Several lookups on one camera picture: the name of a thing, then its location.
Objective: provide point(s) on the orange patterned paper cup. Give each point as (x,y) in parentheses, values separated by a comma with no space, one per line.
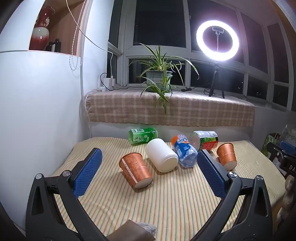
(134,168)
(226,155)

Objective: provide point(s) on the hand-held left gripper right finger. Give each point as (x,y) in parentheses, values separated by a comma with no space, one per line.
(211,172)

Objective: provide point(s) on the window frame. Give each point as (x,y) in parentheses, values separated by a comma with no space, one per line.
(124,34)

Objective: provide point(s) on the red green label bottle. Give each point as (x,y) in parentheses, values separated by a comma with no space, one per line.
(207,140)

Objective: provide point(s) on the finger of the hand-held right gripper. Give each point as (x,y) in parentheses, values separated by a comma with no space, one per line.
(288,146)

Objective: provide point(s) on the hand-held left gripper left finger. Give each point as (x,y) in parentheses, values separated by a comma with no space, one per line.
(89,170)

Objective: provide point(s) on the spider plant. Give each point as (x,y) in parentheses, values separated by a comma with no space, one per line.
(159,61)

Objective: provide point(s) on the red white vase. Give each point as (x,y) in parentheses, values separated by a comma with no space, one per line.
(41,34)

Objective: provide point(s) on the green plastic bottle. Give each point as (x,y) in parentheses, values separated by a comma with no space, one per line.
(142,136)

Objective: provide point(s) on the wooden wall shelf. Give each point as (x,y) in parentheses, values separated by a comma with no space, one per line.
(64,34)

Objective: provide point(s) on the blue label plastic bottle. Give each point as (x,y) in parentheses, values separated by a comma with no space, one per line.
(183,150)

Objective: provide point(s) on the person's right hand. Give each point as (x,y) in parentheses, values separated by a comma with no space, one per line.
(289,197)

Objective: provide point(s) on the dark small bottle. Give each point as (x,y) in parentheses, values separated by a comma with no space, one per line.
(49,46)
(57,45)

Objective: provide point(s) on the grey fuzzy cloth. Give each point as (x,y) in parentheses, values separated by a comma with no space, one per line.
(149,227)

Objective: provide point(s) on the striped mat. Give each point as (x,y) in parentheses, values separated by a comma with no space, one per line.
(166,204)

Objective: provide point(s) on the plaid cloth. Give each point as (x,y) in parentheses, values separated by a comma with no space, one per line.
(185,111)

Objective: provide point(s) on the white charger plug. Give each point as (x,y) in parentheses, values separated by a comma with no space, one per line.
(106,82)
(113,80)

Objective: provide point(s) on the white plastic cup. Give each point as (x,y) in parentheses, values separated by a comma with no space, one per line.
(160,154)

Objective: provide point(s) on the black tripod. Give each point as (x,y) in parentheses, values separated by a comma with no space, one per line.
(214,78)

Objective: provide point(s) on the brown cloth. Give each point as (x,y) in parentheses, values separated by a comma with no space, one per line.
(129,231)

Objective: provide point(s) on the grey plant pot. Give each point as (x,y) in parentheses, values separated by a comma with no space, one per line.
(153,77)

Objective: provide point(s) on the green carton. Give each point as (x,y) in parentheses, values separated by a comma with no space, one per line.
(269,143)

